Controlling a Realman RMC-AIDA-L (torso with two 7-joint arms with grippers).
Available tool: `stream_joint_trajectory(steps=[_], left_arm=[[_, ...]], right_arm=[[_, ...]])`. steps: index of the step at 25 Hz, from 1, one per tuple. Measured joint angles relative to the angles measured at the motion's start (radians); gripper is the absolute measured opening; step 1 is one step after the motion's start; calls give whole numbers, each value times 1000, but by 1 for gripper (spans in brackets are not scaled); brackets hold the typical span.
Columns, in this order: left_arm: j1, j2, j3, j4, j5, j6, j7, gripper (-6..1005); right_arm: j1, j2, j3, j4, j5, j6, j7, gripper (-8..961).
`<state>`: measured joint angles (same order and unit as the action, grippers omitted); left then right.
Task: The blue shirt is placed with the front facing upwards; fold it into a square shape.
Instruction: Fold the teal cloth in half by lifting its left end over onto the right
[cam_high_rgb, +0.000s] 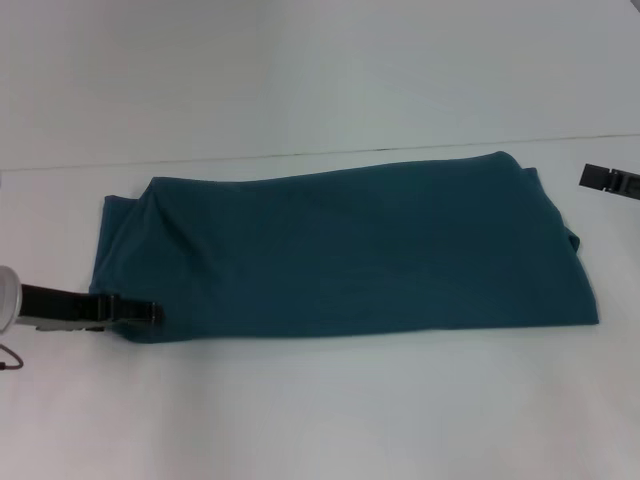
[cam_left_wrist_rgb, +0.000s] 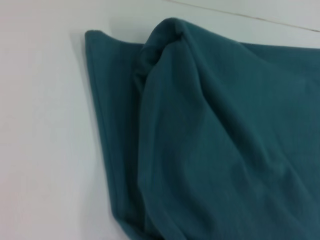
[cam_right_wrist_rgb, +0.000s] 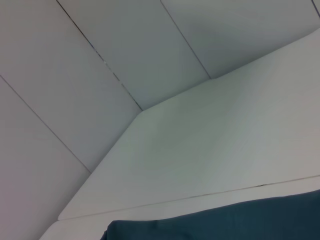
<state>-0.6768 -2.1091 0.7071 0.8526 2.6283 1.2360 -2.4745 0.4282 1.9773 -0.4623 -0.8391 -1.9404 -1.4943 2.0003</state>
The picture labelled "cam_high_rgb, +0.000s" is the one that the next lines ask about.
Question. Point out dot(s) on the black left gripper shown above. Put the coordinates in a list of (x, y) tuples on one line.
[(60, 307)]

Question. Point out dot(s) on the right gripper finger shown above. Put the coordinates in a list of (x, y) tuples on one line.
[(610, 181)]

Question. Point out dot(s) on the teal FREE print T-shirt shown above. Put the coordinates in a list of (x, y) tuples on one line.
[(350, 250)]

